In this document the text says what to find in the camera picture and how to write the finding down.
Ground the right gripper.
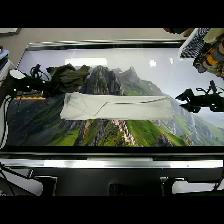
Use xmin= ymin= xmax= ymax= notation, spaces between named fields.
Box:
xmin=175 ymin=88 xmax=216 ymax=114

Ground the pale grey garment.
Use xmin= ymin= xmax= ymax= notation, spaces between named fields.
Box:
xmin=59 ymin=92 xmax=175 ymax=121

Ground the dark green garment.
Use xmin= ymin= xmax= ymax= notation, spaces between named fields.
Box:
xmin=45 ymin=63 xmax=92 ymax=95

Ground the heap of clothes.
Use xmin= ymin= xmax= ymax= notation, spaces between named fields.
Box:
xmin=192 ymin=28 xmax=224 ymax=80

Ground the black white checked garment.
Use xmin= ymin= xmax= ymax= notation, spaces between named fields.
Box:
xmin=179 ymin=28 xmax=211 ymax=60

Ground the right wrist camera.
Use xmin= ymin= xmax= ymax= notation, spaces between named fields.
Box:
xmin=207 ymin=79 xmax=218 ymax=96

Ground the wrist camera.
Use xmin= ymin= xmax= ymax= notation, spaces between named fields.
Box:
xmin=207 ymin=79 xmax=218 ymax=96
xmin=29 ymin=63 xmax=45 ymax=80

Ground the silver frame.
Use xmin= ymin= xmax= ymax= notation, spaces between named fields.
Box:
xmin=0 ymin=155 xmax=224 ymax=197

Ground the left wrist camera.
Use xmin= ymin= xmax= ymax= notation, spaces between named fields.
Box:
xmin=29 ymin=63 xmax=45 ymax=80

